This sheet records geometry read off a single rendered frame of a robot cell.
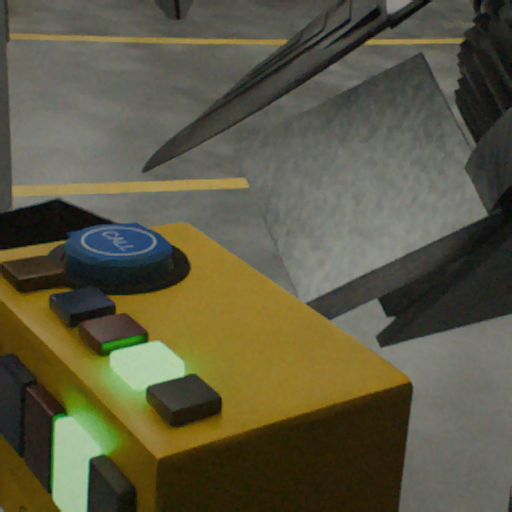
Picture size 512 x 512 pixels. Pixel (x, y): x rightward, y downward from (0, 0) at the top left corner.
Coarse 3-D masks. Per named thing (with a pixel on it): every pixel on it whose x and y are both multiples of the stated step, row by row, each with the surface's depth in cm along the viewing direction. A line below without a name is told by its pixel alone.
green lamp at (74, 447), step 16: (64, 432) 36; (80, 432) 36; (64, 448) 36; (80, 448) 35; (96, 448) 35; (64, 464) 36; (80, 464) 35; (64, 480) 36; (80, 480) 35; (64, 496) 37; (80, 496) 36
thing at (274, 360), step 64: (0, 256) 44; (64, 256) 44; (192, 256) 45; (0, 320) 41; (192, 320) 40; (256, 320) 41; (320, 320) 41; (64, 384) 37; (128, 384) 36; (256, 384) 36; (320, 384) 37; (384, 384) 37; (0, 448) 43; (128, 448) 34; (192, 448) 33; (256, 448) 34; (320, 448) 36; (384, 448) 38
